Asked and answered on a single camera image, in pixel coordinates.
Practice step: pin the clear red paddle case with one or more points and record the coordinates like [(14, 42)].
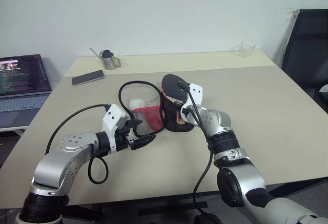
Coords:
[(146, 116)]

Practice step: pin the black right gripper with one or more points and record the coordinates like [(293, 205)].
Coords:
[(179, 111)]

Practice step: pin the black office chair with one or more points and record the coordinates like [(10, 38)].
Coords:
[(305, 55)]

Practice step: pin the thin metal straw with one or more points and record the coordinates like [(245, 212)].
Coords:
[(95, 52)]

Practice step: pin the black lump in pitcher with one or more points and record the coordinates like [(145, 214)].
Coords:
[(107, 53)]

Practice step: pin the white side table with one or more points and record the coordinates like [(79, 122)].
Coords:
[(12, 129)]

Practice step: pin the white ball in case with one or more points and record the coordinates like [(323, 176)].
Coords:
[(137, 104)]

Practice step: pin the open grey laptop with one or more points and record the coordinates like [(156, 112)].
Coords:
[(23, 88)]

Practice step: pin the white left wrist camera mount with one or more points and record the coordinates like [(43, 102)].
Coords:
[(112, 116)]

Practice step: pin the steel pitcher cup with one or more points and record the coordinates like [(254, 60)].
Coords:
[(111, 62)]

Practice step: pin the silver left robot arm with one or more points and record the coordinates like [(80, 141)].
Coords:
[(59, 162)]

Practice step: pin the black smartphone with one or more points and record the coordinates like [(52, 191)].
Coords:
[(88, 78)]

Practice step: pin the clear glass cup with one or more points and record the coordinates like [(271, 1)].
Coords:
[(247, 50)]

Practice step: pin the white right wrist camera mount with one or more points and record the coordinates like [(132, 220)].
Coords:
[(196, 92)]

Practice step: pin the white object on chair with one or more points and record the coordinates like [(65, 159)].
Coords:
[(324, 90)]

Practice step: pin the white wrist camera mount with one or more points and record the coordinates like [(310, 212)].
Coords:
[(196, 92), (112, 116)]

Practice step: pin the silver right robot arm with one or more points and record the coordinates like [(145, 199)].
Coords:
[(238, 178)]

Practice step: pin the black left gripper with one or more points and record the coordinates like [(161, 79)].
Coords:
[(122, 138)]

